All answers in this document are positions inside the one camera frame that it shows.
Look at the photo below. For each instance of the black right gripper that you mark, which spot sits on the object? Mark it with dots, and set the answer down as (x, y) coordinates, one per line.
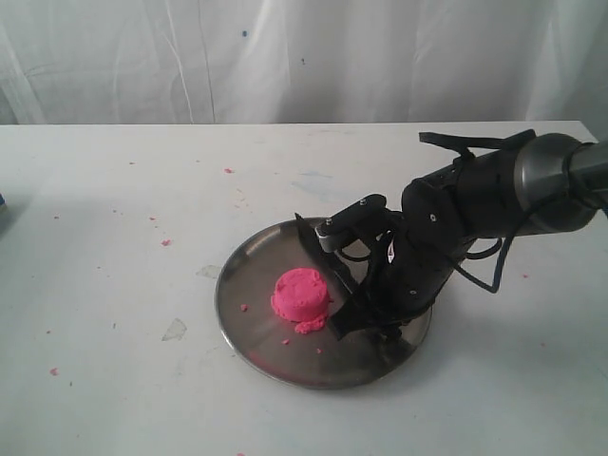
(412, 252)

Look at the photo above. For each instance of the black kitchen knife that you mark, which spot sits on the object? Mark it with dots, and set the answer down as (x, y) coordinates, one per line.
(335, 270)

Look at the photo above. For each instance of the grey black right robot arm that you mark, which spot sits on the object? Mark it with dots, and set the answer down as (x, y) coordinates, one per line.
(494, 191)

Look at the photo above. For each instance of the round steel plate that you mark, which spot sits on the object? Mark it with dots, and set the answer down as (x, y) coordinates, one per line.
(268, 343)

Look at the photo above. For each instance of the white backdrop sheet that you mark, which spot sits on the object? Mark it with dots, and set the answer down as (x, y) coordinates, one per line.
(254, 62)

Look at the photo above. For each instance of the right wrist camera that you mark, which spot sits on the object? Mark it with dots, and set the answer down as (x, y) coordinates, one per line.
(340, 230)

